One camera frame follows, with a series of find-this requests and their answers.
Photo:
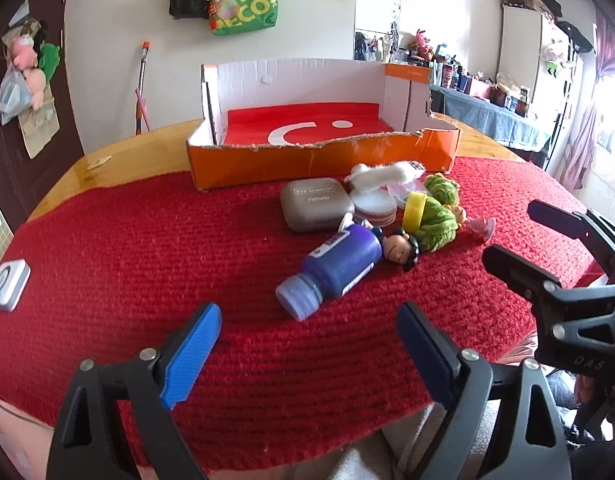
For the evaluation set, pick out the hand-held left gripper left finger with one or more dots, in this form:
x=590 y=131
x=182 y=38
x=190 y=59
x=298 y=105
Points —
x=193 y=355

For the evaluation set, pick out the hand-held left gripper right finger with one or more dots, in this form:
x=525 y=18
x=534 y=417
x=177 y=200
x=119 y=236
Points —
x=427 y=355

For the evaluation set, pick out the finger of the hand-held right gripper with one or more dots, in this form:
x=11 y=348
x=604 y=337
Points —
x=512 y=265
x=557 y=217

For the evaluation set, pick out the green fuzzy suction cup doll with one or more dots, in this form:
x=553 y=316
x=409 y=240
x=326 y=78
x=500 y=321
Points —
x=437 y=229

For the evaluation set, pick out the green fuzzy toy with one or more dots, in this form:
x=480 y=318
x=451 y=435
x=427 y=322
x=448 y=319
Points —
x=441 y=187

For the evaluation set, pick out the black haired doll figurine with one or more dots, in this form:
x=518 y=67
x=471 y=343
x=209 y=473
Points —
x=400 y=251

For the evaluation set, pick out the yellow plastic roll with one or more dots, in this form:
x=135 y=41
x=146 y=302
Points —
x=415 y=212

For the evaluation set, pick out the purple plastic bottle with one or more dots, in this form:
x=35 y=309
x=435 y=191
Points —
x=342 y=260

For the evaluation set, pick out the small clear plastic box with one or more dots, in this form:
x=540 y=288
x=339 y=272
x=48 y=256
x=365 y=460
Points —
x=398 y=195

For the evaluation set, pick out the white round compact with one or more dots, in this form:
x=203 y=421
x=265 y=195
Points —
x=372 y=208

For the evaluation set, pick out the white fluffy bunny hair clip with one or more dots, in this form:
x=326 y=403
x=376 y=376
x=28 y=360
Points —
x=382 y=176

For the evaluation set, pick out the grey eyeshadow case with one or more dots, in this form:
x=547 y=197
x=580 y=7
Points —
x=315 y=205

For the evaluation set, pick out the orange cardboard box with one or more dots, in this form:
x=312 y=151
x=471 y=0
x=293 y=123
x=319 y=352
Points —
x=287 y=165

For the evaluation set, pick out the pink curtain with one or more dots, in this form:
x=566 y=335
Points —
x=590 y=125

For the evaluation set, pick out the red knitted mat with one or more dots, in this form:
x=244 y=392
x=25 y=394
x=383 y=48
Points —
x=137 y=270

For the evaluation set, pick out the person's grey clothing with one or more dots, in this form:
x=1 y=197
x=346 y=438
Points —
x=367 y=455

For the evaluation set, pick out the cloth covered side table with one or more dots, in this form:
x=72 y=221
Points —
x=487 y=112

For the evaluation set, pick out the white green plush toy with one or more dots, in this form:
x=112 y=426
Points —
x=555 y=56

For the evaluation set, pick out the cluttered side table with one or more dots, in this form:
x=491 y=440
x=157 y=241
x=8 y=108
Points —
x=457 y=77

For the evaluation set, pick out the white wardrobe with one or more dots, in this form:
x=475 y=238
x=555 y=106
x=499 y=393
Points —
x=522 y=45

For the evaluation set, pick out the white square device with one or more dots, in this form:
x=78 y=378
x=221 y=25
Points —
x=9 y=285

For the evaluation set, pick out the small paper tag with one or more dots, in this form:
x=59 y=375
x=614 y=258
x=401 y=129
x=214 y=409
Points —
x=99 y=162

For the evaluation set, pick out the pink plush rabbit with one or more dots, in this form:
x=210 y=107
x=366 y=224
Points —
x=422 y=44

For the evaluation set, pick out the pink plastic stick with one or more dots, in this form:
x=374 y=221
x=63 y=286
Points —
x=142 y=107

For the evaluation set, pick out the beige paper bag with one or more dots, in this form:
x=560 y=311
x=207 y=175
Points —
x=39 y=132

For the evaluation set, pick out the dark brown door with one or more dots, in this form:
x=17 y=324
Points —
x=67 y=110

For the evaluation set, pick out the pink plush toy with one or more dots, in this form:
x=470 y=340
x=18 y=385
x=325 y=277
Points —
x=22 y=52
x=35 y=85

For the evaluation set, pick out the clear plastic bag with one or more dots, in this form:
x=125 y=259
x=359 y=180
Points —
x=12 y=97

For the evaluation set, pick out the green tote bag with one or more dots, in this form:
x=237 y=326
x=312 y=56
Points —
x=252 y=7

